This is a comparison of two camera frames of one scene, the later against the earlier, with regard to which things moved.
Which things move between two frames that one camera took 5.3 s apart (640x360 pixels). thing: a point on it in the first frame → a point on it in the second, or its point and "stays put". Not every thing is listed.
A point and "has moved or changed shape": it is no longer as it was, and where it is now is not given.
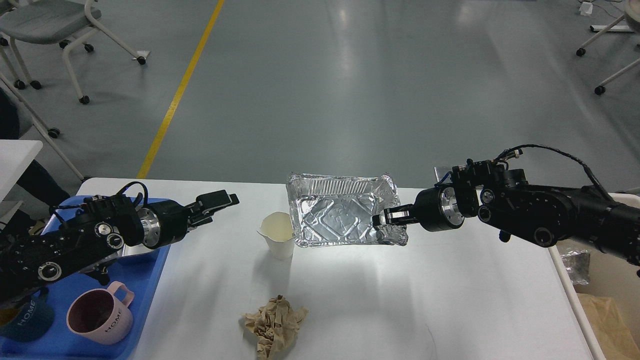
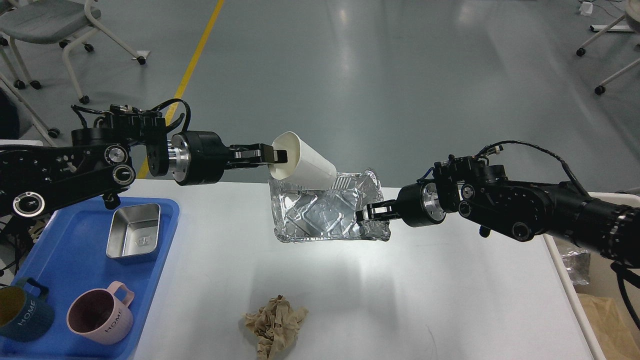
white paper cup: x=277 y=229 → x=305 y=166
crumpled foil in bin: x=577 y=263 stays put
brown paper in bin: x=615 y=340 stays put
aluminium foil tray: x=336 y=209 has moved or changed shape
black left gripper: x=166 y=221 → x=199 y=158
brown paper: x=275 y=325 stays put
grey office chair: x=46 y=22 stays put
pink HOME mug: x=97 y=316 stays put
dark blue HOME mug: x=28 y=318 stays put
